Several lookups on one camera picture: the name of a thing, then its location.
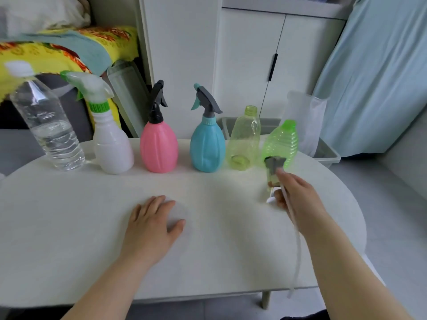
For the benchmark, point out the grey blue spray head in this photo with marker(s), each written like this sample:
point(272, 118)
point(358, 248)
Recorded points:
point(207, 99)

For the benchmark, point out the light blue curtain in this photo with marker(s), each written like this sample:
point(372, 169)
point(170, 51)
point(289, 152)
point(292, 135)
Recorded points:
point(377, 76)

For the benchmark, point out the black trousers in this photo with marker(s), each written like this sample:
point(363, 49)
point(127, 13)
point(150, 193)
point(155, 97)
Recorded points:
point(303, 315)

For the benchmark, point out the blue plastic bottle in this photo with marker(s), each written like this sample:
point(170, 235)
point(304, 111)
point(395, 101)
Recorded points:
point(207, 146)

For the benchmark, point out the grey plastic bin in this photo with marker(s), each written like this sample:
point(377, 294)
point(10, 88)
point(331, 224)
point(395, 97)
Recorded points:
point(328, 153)

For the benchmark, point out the person's right hand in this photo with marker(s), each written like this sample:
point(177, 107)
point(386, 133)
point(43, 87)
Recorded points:
point(305, 203)

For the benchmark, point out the person's right forearm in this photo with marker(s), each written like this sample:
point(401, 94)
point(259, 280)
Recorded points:
point(347, 279)

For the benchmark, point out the translucent white plastic bag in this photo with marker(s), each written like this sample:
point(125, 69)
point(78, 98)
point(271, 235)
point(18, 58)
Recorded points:
point(305, 116)

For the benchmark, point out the pink plastic bottle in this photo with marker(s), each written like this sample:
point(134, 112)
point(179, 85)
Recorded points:
point(158, 148)

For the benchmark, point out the black spray head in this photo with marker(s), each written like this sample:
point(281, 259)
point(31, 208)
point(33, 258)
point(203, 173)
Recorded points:
point(156, 109)

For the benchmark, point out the grey yellow spray head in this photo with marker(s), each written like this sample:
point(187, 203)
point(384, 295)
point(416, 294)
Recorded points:
point(275, 163)

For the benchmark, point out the white cabinet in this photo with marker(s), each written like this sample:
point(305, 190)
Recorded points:
point(183, 56)

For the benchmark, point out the teal towel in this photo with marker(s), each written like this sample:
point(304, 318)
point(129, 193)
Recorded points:
point(86, 49)

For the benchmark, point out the white plastic bottle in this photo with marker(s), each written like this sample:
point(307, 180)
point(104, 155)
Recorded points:
point(113, 146)

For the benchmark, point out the yellow-green clear bottle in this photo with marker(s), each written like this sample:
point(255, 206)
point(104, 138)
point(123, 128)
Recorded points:
point(245, 136)

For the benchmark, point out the white pillow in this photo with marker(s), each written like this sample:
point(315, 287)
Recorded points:
point(43, 14)

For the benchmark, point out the clear water bottle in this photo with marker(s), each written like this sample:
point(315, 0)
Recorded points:
point(50, 129)

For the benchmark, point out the translucent green spray head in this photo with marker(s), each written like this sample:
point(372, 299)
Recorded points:
point(90, 86)

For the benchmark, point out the yellow floral cloth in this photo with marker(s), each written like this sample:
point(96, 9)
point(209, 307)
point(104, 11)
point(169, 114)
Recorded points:
point(26, 53)

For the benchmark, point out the grey plastic lid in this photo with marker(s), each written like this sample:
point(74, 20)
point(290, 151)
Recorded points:
point(128, 93)

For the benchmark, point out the white green spray head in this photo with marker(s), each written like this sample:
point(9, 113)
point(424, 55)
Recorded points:
point(271, 198)

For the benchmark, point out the person's left hand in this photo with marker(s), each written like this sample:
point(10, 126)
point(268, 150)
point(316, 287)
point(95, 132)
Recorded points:
point(146, 233)

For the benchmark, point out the person's left forearm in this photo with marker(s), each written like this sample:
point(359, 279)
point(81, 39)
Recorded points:
point(106, 289)

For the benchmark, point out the green ribbed bottle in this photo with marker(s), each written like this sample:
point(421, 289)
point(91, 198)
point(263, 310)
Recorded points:
point(283, 139)

